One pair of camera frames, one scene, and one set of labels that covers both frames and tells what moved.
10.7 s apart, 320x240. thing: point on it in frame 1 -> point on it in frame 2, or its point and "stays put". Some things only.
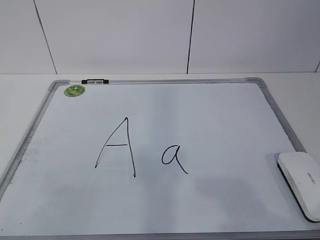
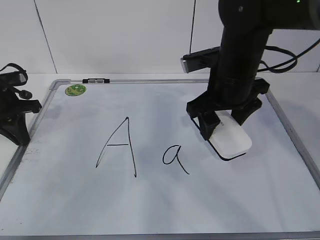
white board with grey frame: x=154 y=159 stays put
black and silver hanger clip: x=102 y=81 stays put
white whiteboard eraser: x=301 y=172 -> x=229 y=140
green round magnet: x=74 y=90 stays put
